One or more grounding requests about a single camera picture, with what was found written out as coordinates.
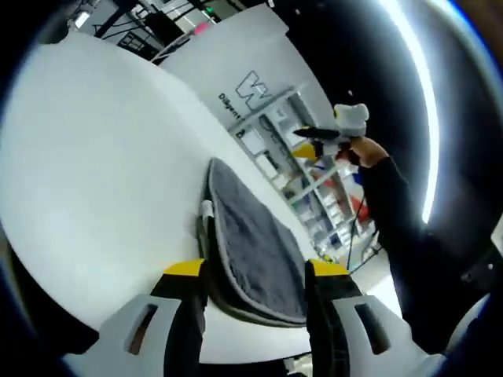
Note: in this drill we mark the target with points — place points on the grey metal shelving rack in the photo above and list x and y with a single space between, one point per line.
310 184

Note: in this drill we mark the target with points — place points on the grey towel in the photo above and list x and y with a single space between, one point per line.
255 243

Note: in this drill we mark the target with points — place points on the person's right hand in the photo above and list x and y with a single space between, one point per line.
365 151

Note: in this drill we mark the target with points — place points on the pink hanging object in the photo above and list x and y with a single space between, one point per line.
200 28

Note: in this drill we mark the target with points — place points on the long ceiling light strip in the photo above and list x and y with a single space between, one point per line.
426 98

